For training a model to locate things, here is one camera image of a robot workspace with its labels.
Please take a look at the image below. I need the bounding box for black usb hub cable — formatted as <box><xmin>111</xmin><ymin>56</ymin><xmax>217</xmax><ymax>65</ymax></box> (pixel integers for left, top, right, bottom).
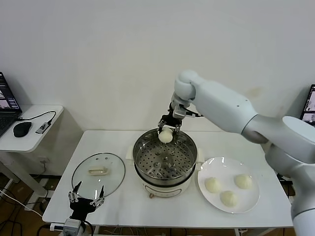
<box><xmin>16</xmin><ymin>111</ymin><xmax>57</xmax><ymax>125</ymax></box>

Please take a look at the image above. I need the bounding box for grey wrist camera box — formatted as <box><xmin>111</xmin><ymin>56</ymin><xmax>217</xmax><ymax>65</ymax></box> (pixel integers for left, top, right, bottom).
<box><xmin>172</xmin><ymin>104</ymin><xmax>188</xmax><ymax>120</ymax></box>
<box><xmin>50</xmin><ymin>219</ymin><xmax>83</xmax><ymax>236</ymax></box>

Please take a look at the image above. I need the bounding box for white steamed baozi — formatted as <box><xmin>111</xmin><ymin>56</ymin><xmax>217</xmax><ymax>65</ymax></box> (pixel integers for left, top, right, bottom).
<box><xmin>234</xmin><ymin>174</ymin><xmax>253</xmax><ymax>190</ymax></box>
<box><xmin>158</xmin><ymin>129</ymin><xmax>173</xmax><ymax>144</ymax></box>
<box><xmin>220</xmin><ymin>190</ymin><xmax>239</xmax><ymax>207</ymax></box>
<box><xmin>204</xmin><ymin>177</ymin><xmax>222</xmax><ymax>194</ymax></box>

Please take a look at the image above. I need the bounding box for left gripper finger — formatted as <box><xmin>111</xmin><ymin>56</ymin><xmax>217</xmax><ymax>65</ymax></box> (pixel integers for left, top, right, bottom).
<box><xmin>90</xmin><ymin>185</ymin><xmax>106</xmax><ymax>207</ymax></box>
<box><xmin>67</xmin><ymin>181</ymin><xmax>83</xmax><ymax>203</ymax></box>

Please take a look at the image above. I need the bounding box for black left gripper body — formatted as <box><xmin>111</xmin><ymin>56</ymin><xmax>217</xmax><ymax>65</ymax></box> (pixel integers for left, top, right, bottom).
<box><xmin>69</xmin><ymin>198</ymin><xmax>99</xmax><ymax>222</ymax></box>

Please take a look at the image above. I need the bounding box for large white plate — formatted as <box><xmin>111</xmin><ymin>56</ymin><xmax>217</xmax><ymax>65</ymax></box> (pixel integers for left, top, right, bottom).
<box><xmin>197</xmin><ymin>157</ymin><xmax>260</xmax><ymax>214</ymax></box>

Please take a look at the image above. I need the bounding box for black laptop with image windows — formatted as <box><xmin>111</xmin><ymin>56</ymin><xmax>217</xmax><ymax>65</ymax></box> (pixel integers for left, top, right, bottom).
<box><xmin>300</xmin><ymin>84</ymin><xmax>315</xmax><ymax>127</ymax></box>

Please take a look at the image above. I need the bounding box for white side table with mouse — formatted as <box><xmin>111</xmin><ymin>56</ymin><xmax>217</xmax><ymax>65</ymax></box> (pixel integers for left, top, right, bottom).
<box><xmin>0</xmin><ymin>105</ymin><xmax>83</xmax><ymax>195</ymax></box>

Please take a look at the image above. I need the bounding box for black laptop with dark screen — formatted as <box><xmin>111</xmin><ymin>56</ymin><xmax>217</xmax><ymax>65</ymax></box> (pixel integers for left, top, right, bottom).
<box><xmin>0</xmin><ymin>71</ymin><xmax>23</xmax><ymax>138</ymax></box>

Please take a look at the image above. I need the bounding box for black computer mouse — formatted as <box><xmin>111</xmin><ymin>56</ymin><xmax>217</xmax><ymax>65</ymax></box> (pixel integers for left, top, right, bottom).
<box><xmin>13</xmin><ymin>121</ymin><xmax>33</xmax><ymax>138</ymax></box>

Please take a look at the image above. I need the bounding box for white floor cable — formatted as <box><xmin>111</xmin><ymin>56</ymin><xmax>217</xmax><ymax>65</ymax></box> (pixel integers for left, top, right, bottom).
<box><xmin>0</xmin><ymin>189</ymin><xmax>44</xmax><ymax>218</ymax></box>

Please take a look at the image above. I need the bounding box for grey usb hub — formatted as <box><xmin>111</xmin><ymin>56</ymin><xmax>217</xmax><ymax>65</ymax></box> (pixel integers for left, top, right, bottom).
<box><xmin>35</xmin><ymin>122</ymin><xmax>52</xmax><ymax>135</ymax></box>

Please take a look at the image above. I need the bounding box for glass lid with cream handle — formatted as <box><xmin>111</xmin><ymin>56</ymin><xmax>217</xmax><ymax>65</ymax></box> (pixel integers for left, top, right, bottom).
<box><xmin>71</xmin><ymin>152</ymin><xmax>126</xmax><ymax>199</ymax></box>

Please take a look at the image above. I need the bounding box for perforated steel steamer basket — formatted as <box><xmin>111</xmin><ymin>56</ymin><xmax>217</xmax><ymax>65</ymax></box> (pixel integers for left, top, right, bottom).
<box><xmin>126</xmin><ymin>127</ymin><xmax>205</xmax><ymax>185</ymax></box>

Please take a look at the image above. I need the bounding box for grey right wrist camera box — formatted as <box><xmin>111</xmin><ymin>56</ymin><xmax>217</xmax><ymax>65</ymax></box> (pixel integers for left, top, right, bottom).
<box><xmin>172</xmin><ymin>104</ymin><xmax>188</xmax><ymax>120</ymax></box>

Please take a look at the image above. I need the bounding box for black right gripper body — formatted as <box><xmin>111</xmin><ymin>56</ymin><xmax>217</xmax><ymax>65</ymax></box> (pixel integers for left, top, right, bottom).
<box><xmin>158</xmin><ymin>103</ymin><xmax>185</xmax><ymax>128</ymax></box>

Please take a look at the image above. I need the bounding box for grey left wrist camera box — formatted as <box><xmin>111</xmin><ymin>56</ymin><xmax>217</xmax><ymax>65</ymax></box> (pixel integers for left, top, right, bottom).
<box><xmin>50</xmin><ymin>219</ymin><xmax>83</xmax><ymax>236</ymax></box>

